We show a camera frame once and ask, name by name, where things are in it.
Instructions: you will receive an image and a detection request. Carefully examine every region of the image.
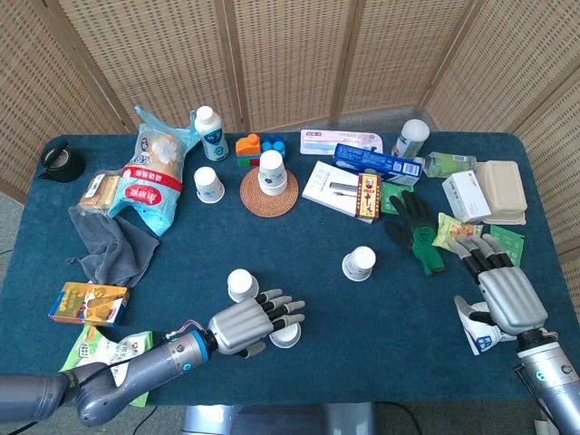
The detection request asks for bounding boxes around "white cardboard box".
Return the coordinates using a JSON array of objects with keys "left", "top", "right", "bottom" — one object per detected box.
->
[{"left": 441, "top": 170, "right": 493, "bottom": 224}]

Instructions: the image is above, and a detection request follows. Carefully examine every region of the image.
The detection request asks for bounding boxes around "round woven rattan coaster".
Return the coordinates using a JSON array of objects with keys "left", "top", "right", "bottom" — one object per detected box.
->
[{"left": 239, "top": 169, "right": 300, "bottom": 219}]

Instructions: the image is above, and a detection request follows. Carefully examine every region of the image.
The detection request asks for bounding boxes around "yellow red medicine box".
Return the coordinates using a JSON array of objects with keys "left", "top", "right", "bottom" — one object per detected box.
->
[{"left": 356, "top": 172, "right": 382, "bottom": 222}]

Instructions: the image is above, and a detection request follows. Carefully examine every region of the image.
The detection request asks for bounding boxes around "white paper cup blue flower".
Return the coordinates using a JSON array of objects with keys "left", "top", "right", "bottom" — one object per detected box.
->
[
  {"left": 193, "top": 166, "right": 227, "bottom": 204},
  {"left": 268, "top": 320, "right": 303, "bottom": 350}
]

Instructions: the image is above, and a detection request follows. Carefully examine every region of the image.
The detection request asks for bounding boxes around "blue toy brick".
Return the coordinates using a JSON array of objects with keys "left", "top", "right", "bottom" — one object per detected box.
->
[{"left": 260, "top": 134, "right": 287, "bottom": 159}]

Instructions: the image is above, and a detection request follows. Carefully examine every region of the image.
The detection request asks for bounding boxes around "green white snack bag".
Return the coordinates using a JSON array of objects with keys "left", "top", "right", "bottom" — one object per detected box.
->
[{"left": 58, "top": 324, "right": 155, "bottom": 407}]

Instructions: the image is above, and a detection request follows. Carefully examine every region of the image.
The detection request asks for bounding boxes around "woven bamboo folding screen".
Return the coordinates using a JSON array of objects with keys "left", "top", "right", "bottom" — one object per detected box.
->
[{"left": 0, "top": 0, "right": 580, "bottom": 255}]

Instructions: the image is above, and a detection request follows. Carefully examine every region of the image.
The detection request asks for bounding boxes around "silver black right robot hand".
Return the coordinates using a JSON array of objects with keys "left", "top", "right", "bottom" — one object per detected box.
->
[{"left": 447, "top": 233, "right": 549, "bottom": 339}]

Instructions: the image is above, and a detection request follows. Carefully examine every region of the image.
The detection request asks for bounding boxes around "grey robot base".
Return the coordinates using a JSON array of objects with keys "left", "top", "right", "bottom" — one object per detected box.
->
[{"left": 179, "top": 401, "right": 380, "bottom": 435}]

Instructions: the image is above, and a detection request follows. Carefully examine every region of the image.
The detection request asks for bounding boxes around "large blue snack bag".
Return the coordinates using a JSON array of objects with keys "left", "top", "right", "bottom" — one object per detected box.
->
[{"left": 106, "top": 105, "right": 203, "bottom": 238}]

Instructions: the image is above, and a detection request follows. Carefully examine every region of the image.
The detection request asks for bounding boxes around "plastic wrapped bread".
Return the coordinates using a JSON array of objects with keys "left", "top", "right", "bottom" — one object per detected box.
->
[{"left": 77, "top": 170, "right": 122, "bottom": 213}]

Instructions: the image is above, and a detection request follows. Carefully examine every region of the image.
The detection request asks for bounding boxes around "white milk drink bottle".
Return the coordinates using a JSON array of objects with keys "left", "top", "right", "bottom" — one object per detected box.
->
[{"left": 194, "top": 105, "right": 230, "bottom": 162}]

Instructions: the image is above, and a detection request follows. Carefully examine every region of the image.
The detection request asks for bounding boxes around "dark green sachet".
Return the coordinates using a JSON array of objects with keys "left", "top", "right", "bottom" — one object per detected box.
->
[
  {"left": 379, "top": 180, "right": 416, "bottom": 216},
  {"left": 488, "top": 225, "right": 526, "bottom": 268}
]

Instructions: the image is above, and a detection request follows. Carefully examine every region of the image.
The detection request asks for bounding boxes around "black tape roll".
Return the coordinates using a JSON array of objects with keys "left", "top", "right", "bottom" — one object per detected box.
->
[{"left": 37, "top": 140, "right": 87, "bottom": 184}]

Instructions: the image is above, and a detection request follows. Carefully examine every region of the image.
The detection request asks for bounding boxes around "orange toy house block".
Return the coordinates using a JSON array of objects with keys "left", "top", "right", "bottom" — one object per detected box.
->
[{"left": 235, "top": 132, "right": 264, "bottom": 159}]

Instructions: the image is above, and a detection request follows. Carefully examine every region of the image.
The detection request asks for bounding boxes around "green white wipes canister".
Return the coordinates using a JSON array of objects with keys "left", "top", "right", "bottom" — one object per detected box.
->
[{"left": 391, "top": 119, "right": 431, "bottom": 160}]

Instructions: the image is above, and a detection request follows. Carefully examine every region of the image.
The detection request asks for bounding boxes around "clear bottle green label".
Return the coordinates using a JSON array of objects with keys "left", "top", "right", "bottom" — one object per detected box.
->
[{"left": 414, "top": 151, "right": 479, "bottom": 179}]

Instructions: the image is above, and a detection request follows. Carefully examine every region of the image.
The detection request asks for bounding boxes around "stack of white paper cups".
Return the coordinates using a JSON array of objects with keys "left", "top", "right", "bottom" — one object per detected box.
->
[{"left": 257, "top": 150, "right": 289, "bottom": 197}]

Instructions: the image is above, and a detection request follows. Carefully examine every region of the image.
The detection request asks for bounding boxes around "white salt bag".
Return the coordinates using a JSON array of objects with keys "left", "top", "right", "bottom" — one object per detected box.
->
[{"left": 454, "top": 295, "right": 517, "bottom": 357}]

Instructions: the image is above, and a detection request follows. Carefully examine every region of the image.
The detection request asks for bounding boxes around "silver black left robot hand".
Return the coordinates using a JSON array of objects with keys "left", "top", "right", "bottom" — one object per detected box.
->
[{"left": 207, "top": 288, "right": 306, "bottom": 359}]

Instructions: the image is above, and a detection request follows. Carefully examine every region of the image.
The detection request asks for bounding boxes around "grey cloth towel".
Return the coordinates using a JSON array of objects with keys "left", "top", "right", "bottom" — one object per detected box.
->
[{"left": 66, "top": 206, "right": 161, "bottom": 289}]

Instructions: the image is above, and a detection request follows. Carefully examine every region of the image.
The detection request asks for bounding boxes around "beige takeaway food container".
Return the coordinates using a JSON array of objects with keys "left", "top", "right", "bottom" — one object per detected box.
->
[{"left": 473, "top": 159, "right": 529, "bottom": 227}]

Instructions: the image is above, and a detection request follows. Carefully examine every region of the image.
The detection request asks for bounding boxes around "yellow green snack packet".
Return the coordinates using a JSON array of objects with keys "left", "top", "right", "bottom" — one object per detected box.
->
[{"left": 430, "top": 212, "right": 485, "bottom": 250}]

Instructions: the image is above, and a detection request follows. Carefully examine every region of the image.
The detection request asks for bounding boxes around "black green work glove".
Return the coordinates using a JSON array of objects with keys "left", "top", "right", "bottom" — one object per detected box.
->
[{"left": 384, "top": 189, "right": 449, "bottom": 276}]

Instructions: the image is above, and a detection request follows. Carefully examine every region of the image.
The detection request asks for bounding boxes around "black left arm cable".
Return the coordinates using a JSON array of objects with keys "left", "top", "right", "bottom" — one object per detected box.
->
[{"left": 58, "top": 353, "right": 137, "bottom": 382}]

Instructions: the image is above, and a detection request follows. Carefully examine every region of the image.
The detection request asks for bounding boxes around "white paper cup green flower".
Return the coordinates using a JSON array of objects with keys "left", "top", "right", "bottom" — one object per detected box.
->
[{"left": 341, "top": 246, "right": 377, "bottom": 283}]

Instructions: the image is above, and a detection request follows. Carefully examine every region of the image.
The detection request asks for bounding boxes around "pink toothbrush package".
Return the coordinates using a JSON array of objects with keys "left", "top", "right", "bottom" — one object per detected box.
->
[{"left": 299, "top": 129, "right": 384, "bottom": 156}]

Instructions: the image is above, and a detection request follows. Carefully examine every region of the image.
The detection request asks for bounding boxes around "white flat pen box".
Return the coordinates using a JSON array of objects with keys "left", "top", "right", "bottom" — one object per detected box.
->
[{"left": 301, "top": 159, "right": 377, "bottom": 223}]

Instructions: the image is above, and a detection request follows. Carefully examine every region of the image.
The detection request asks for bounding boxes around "white paper cup dandelion print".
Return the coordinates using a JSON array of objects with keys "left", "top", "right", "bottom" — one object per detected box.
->
[{"left": 226, "top": 268, "right": 260, "bottom": 304}]

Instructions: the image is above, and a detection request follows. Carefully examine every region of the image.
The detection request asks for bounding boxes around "blue toothpaste box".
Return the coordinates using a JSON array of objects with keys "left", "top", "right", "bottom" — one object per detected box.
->
[{"left": 332, "top": 142, "right": 423, "bottom": 186}]

